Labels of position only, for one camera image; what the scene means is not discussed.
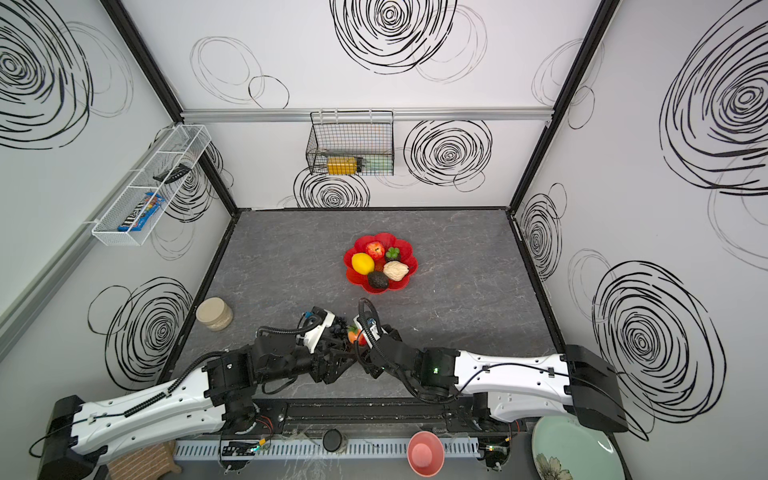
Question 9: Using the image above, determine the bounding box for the dark avocado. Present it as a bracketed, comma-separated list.
[367, 271, 389, 290]

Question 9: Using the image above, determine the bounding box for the cream starfruit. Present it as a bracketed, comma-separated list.
[382, 261, 410, 282]

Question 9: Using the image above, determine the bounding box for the red flower fruit bowl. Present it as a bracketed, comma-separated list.
[343, 232, 419, 294]

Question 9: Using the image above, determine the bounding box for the yellow lemon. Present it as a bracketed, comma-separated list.
[351, 252, 376, 276]

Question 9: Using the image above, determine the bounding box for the dark mangosteen with green leaves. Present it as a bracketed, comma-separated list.
[385, 247, 400, 262]

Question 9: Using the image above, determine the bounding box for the red apple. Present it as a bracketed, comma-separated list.
[365, 241, 387, 262]

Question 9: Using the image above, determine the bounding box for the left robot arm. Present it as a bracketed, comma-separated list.
[37, 335, 356, 479]

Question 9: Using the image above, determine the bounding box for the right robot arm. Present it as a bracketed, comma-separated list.
[360, 327, 647, 440]

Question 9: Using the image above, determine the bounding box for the black round knob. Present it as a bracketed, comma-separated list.
[322, 429, 345, 453]

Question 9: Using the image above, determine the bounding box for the pink cup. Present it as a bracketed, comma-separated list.
[407, 431, 445, 478]

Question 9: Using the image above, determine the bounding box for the beige round container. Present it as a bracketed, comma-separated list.
[195, 297, 234, 332]

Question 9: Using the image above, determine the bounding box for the yellow box in basket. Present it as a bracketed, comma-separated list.
[326, 156, 361, 176]

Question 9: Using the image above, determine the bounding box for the green bottle in basket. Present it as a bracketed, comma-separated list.
[360, 154, 394, 176]

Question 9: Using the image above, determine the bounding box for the green floral plate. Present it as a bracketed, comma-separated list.
[531, 416, 627, 480]

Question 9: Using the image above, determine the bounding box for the brown woven mat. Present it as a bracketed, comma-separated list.
[107, 441, 182, 480]

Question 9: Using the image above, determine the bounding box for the blue candy packet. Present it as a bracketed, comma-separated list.
[117, 192, 165, 232]

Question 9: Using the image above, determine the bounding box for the black remote control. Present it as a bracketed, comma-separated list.
[153, 164, 191, 185]

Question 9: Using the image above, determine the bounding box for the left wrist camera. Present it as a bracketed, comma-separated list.
[299, 307, 336, 353]

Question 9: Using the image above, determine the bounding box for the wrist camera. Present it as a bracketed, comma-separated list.
[353, 315, 382, 345]
[299, 307, 336, 353]

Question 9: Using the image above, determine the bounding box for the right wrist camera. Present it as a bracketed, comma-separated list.
[353, 315, 382, 345]

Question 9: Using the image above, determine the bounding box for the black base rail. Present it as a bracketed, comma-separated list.
[236, 394, 525, 438]

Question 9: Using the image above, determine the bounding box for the white slotted cable duct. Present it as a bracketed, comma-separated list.
[173, 436, 481, 462]

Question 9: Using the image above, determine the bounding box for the black wire basket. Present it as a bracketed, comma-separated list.
[305, 109, 395, 175]

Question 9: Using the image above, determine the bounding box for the white wire shelf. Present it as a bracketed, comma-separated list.
[91, 124, 211, 247]

